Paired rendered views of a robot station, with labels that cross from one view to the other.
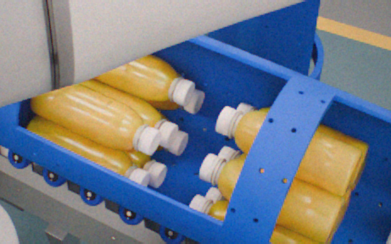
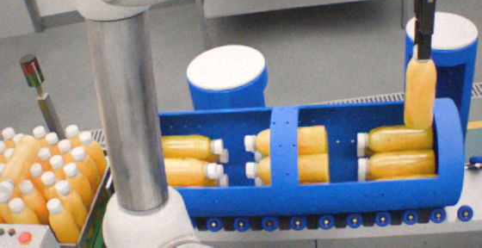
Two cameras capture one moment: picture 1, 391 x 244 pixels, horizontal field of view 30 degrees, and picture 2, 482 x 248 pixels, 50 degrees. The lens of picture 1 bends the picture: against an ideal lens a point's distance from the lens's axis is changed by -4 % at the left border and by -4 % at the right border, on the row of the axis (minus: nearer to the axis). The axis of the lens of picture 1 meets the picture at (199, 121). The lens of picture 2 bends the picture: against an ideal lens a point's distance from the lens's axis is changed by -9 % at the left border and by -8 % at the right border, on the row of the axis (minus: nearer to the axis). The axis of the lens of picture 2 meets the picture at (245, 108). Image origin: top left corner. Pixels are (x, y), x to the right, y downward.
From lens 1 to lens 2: 52 cm
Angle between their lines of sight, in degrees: 22
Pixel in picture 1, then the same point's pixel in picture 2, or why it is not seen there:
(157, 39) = not seen: outside the picture
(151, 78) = (199, 143)
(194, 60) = (215, 134)
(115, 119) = (191, 164)
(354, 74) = not seen: hidden behind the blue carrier
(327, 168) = (312, 138)
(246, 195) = (277, 162)
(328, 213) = (322, 159)
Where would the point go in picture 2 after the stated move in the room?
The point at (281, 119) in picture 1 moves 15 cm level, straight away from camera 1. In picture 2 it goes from (278, 120) to (264, 87)
